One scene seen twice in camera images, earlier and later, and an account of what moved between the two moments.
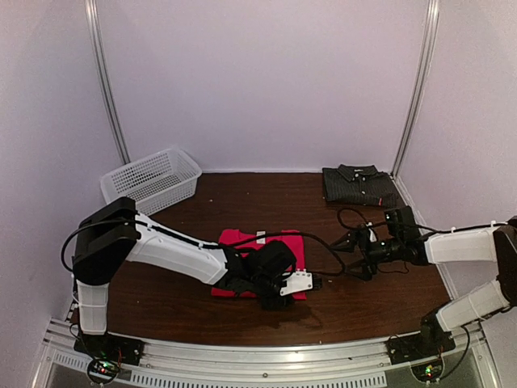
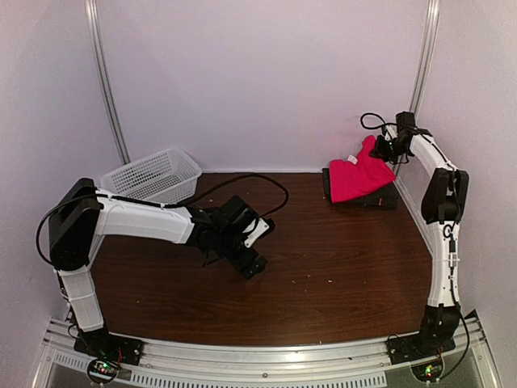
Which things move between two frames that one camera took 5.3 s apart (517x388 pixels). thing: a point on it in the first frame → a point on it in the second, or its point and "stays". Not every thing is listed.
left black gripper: x=283 y=305 → x=254 y=268
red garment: x=244 y=243 → x=354 y=176
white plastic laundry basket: x=156 y=183 stays
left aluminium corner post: x=93 y=13 stays
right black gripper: x=355 y=238 → x=380 y=150
